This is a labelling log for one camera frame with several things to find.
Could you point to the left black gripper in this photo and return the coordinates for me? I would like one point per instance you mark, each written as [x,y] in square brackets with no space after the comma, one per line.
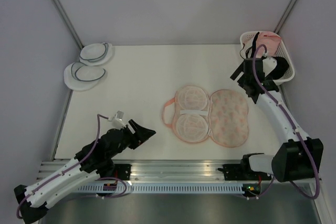
[140,136]

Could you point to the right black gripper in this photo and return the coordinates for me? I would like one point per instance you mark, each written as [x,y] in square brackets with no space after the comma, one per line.
[240,68]

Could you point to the white black-trimmed bra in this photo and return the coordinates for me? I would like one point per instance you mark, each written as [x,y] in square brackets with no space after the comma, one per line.
[248,49]

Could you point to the floral mesh laundry bag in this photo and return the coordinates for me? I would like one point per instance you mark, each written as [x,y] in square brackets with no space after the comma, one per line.
[194,116]

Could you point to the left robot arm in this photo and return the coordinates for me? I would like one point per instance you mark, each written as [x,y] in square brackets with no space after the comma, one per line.
[92,162]

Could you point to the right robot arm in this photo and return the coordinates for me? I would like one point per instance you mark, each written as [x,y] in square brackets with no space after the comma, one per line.
[299,156]

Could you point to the lower white mesh laundry bag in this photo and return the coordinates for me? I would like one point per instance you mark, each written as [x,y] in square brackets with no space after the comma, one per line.
[81,77]

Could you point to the white mesh laundry bag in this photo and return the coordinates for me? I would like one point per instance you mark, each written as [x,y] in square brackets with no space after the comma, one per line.
[81,77]
[97,54]

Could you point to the upper white mesh laundry bag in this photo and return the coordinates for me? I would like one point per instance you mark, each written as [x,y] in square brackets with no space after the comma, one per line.
[97,54]

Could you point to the black garment in basket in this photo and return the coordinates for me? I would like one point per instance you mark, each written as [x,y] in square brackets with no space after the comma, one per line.
[280,69]

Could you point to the pink garment in basket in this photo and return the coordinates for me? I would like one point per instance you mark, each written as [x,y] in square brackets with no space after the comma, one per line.
[270,40]

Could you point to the white plastic basket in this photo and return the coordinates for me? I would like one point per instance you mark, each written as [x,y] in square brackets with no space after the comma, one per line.
[280,52]

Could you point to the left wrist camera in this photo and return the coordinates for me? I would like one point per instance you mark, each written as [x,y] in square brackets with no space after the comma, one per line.
[117,120]

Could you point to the aluminium front rail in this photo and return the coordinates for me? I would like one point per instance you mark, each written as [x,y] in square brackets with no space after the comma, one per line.
[179,171]

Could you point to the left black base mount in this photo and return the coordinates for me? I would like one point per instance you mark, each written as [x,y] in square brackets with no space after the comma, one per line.
[121,171]

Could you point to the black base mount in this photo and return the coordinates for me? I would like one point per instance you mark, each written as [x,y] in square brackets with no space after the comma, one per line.
[121,171]
[236,172]

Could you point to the white slotted cable duct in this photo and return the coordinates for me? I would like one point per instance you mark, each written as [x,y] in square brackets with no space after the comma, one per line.
[162,188]

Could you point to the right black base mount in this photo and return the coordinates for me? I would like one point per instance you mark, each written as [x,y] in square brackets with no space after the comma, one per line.
[236,172]

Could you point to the right aluminium corner post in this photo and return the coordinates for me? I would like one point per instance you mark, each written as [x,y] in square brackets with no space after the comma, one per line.
[294,2]

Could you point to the aluminium corner post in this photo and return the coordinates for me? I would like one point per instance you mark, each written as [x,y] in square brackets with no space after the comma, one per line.
[65,18]
[294,2]

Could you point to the left aluminium corner post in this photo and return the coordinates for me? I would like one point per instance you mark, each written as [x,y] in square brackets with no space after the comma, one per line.
[65,18]

